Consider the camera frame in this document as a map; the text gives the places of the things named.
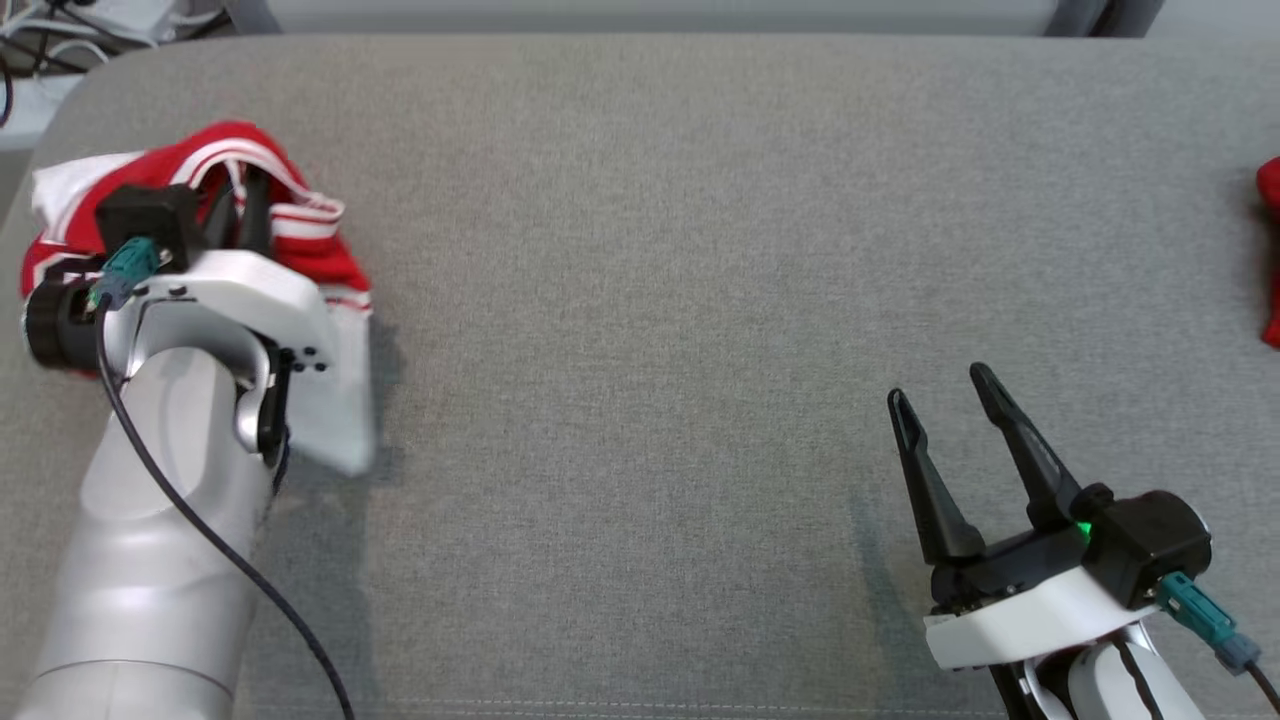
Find right camera cable teal plug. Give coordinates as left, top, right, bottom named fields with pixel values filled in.
left=1158, top=572, right=1280, bottom=713

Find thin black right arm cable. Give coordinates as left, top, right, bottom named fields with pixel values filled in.
left=1113, top=640, right=1169, bottom=720

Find red shorts with white stripe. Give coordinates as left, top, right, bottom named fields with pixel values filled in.
left=1255, top=155, right=1280, bottom=349

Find grey metal frame post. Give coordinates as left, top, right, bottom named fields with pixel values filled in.
left=1045, top=0, right=1166, bottom=39

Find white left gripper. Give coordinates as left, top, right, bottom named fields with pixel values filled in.
left=135, top=166, right=342, bottom=376

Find camera cable teal plug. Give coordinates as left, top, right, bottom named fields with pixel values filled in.
left=88, top=238, right=356, bottom=720
left=1158, top=572, right=1280, bottom=713

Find white floor cable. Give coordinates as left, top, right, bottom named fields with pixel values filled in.
left=0, top=12, right=111, bottom=79

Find white power strip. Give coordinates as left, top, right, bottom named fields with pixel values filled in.
left=62, top=0, right=171, bottom=46

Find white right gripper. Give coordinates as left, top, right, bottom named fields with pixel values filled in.
left=887, top=362, right=1167, bottom=672

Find red white jersey shirt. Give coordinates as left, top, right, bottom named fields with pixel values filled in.
left=20, top=122, right=379, bottom=476

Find left camera cable teal plug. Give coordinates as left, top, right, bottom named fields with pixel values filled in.
left=88, top=238, right=356, bottom=720

